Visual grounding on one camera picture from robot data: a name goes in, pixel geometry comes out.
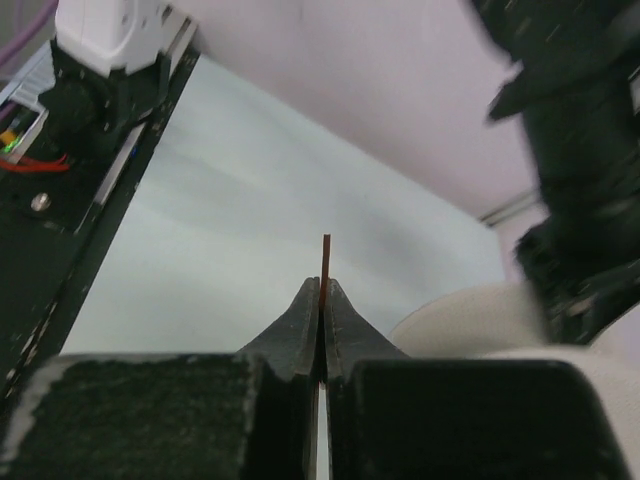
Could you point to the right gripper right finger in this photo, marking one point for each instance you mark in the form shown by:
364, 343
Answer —
394, 416

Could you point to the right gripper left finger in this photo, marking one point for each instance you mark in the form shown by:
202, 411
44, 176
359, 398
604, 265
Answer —
251, 414

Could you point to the white perforated cable spool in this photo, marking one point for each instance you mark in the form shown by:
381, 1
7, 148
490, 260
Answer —
506, 321

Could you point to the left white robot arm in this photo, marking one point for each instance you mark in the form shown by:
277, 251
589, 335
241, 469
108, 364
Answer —
474, 165

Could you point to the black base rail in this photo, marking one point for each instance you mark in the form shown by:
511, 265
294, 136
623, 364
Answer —
94, 140

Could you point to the white slotted cable duct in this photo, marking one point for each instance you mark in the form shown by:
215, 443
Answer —
34, 77

